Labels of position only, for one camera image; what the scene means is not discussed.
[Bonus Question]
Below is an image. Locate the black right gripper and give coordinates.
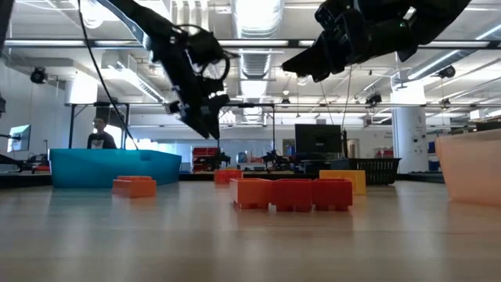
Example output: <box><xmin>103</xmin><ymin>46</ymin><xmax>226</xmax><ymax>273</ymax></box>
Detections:
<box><xmin>281</xmin><ymin>0</ymin><xmax>416</xmax><ymax>82</ymax></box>

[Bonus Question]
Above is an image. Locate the black slotted basket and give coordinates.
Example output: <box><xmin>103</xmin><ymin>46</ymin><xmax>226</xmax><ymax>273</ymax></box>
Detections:
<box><xmin>344</xmin><ymin>157</ymin><xmax>402</xmax><ymax>186</ymax></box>

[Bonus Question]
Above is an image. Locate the large black monitor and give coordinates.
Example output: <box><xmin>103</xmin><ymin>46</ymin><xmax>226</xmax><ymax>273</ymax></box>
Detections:
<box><xmin>294</xmin><ymin>123</ymin><xmax>343</xmax><ymax>154</ymax></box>

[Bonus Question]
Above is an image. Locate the small lit monitor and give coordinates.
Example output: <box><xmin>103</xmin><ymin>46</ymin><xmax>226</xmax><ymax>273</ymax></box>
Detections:
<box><xmin>6</xmin><ymin>124</ymin><xmax>32</xmax><ymax>154</ymax></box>

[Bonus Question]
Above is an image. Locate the yellow toy block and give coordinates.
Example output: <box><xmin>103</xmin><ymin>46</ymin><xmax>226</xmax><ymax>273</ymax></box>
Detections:
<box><xmin>319</xmin><ymin>169</ymin><xmax>367</xmax><ymax>196</ymax></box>

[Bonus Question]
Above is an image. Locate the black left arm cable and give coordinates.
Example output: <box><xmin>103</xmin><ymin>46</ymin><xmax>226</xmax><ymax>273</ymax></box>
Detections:
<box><xmin>76</xmin><ymin>0</ymin><xmax>140</xmax><ymax>150</ymax></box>

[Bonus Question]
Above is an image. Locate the distant black rig frame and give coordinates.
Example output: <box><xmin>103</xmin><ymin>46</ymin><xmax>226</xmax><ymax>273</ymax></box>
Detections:
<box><xmin>68</xmin><ymin>102</ymin><xmax>131</xmax><ymax>150</ymax></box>
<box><xmin>217</xmin><ymin>103</ymin><xmax>276</xmax><ymax>173</ymax></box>

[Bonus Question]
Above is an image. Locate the silver ceiling duct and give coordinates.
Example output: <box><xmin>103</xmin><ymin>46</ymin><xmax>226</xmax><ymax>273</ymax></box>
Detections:
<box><xmin>231</xmin><ymin>0</ymin><xmax>286</xmax><ymax>123</ymax></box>

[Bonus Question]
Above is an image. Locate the black aluminium rig frame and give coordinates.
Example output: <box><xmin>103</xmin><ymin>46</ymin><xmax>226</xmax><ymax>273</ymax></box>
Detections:
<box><xmin>0</xmin><ymin>171</ymin><xmax>445</xmax><ymax>190</ymax></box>

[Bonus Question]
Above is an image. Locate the translucent orange plastic bin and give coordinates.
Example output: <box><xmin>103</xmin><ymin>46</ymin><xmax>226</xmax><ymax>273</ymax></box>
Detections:
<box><xmin>434</xmin><ymin>128</ymin><xmax>501</xmax><ymax>208</ymax></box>

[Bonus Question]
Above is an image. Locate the orange toy block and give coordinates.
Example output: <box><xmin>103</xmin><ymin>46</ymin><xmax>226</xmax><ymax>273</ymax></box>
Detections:
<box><xmin>112</xmin><ymin>175</ymin><xmax>157</xmax><ymax>199</ymax></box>
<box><xmin>213</xmin><ymin>168</ymin><xmax>243</xmax><ymax>186</ymax></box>

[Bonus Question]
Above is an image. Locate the light red toy block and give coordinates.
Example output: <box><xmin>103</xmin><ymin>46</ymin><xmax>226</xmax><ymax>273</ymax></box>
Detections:
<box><xmin>229</xmin><ymin>178</ymin><xmax>274</xmax><ymax>210</ymax></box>

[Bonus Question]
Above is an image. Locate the red storage shelf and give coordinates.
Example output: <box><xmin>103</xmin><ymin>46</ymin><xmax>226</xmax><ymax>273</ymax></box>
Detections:
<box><xmin>191</xmin><ymin>146</ymin><xmax>221</xmax><ymax>173</ymax></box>

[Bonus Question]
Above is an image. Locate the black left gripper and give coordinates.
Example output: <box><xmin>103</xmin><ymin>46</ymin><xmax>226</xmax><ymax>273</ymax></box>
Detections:
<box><xmin>146</xmin><ymin>25</ymin><xmax>232</xmax><ymax>140</ymax></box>

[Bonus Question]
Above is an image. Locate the blue plastic bin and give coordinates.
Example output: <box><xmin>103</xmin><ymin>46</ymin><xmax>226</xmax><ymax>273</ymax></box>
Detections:
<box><xmin>49</xmin><ymin>148</ymin><xmax>183</xmax><ymax>189</ymax></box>

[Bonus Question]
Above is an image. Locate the person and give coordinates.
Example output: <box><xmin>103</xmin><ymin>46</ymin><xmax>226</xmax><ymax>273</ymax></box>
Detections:
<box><xmin>86</xmin><ymin>117</ymin><xmax>117</xmax><ymax>150</ymax></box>

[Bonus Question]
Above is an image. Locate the white round column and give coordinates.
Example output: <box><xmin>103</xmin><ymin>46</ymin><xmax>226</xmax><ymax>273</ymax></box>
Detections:
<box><xmin>391</xmin><ymin>80</ymin><xmax>428</xmax><ymax>174</ymax></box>

